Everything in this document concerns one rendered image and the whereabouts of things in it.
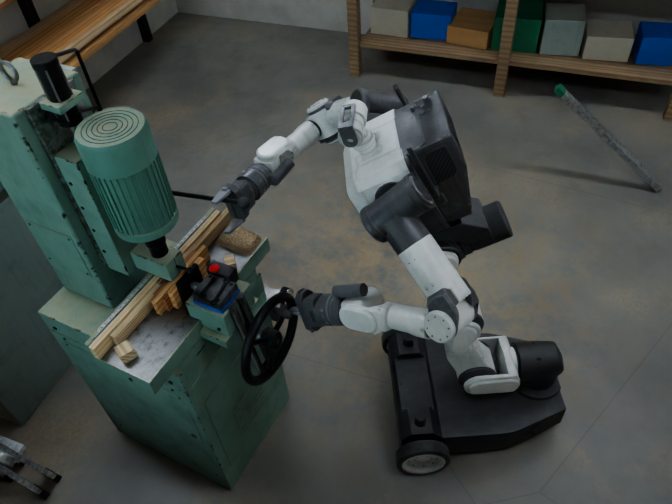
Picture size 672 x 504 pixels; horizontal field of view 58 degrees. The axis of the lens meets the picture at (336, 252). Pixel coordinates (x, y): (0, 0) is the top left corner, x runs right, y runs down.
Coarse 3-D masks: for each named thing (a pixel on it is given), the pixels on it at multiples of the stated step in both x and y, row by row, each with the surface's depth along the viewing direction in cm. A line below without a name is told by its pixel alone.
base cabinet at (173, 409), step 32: (224, 352) 191; (96, 384) 217; (128, 384) 198; (224, 384) 197; (128, 416) 226; (160, 416) 206; (192, 416) 190; (224, 416) 204; (256, 416) 229; (160, 448) 237; (192, 448) 214; (224, 448) 212; (256, 448) 239; (224, 480) 225
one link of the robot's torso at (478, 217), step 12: (480, 204) 173; (492, 204) 171; (468, 216) 168; (480, 216) 169; (492, 216) 169; (504, 216) 169; (456, 228) 166; (468, 228) 166; (480, 228) 166; (492, 228) 169; (504, 228) 168; (456, 240) 169; (468, 240) 170; (480, 240) 170; (492, 240) 171; (468, 252) 174
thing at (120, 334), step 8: (224, 216) 197; (216, 224) 194; (224, 224) 198; (208, 232) 192; (216, 232) 195; (200, 240) 190; (208, 240) 192; (192, 248) 188; (184, 256) 185; (160, 280) 179; (152, 296) 175; (144, 304) 173; (152, 304) 176; (136, 312) 171; (144, 312) 174; (128, 320) 169; (136, 320) 171; (120, 328) 167; (128, 328) 169; (112, 336) 166; (120, 336) 167
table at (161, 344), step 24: (264, 240) 194; (240, 264) 187; (168, 312) 175; (144, 336) 170; (168, 336) 169; (192, 336) 172; (216, 336) 172; (96, 360) 167; (120, 360) 165; (144, 360) 164; (168, 360) 164; (144, 384) 162
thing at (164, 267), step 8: (136, 248) 176; (144, 248) 175; (168, 248) 175; (136, 256) 174; (144, 256) 173; (168, 256) 172; (176, 256) 173; (136, 264) 178; (144, 264) 175; (152, 264) 173; (160, 264) 171; (168, 264) 171; (176, 264) 174; (184, 264) 178; (152, 272) 177; (160, 272) 174; (168, 272) 172; (176, 272) 175
